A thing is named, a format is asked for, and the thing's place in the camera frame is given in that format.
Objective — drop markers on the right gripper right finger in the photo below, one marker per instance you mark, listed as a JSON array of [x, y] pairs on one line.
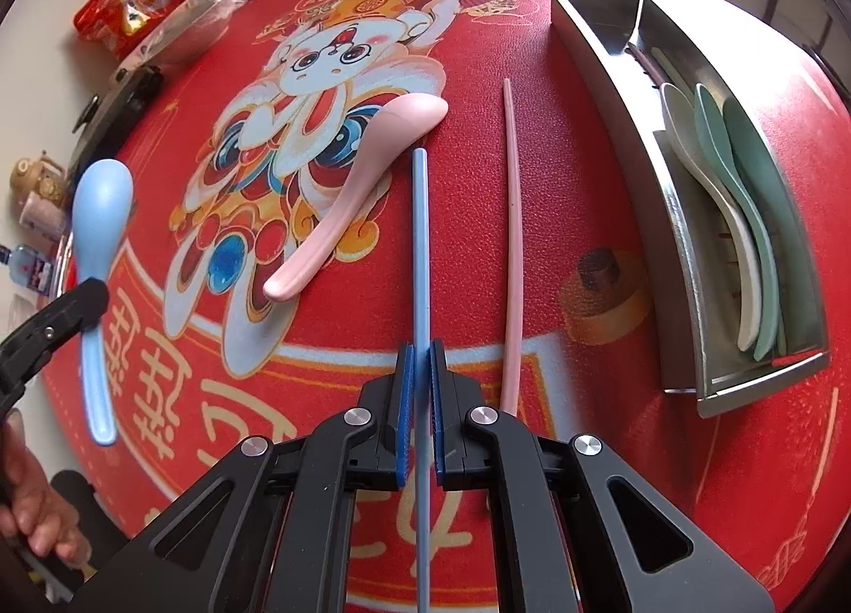
[[574, 527]]

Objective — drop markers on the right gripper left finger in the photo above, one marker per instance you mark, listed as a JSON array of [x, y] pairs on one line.
[[268, 528]]

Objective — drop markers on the blue chopstick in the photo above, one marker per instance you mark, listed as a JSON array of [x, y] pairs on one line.
[[421, 341]]

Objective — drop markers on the blue spoon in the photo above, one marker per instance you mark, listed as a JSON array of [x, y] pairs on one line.
[[101, 205]]

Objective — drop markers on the pink chopstick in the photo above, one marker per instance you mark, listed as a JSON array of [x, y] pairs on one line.
[[512, 351]]

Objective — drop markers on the pink spoon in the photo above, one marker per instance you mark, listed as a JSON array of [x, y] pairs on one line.
[[397, 126]]

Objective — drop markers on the left hand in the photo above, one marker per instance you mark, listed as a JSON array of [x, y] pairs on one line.
[[35, 510]]

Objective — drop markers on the brown teapot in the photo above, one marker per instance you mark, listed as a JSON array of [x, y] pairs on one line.
[[40, 176]]

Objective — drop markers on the black electric cooker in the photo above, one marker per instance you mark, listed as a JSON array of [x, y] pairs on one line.
[[108, 120]]

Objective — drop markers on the red snack bag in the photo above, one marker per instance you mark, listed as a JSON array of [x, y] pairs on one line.
[[120, 25]]

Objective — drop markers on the stainless steel utensil tray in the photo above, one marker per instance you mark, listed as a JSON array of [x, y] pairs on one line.
[[626, 50]]

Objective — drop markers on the pink bowl with wrap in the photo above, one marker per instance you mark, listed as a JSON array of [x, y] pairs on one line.
[[191, 29]]

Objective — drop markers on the red festive table mat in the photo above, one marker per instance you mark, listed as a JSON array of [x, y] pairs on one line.
[[246, 150]]

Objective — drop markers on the white spoon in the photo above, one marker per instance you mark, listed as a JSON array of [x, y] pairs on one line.
[[678, 116]]

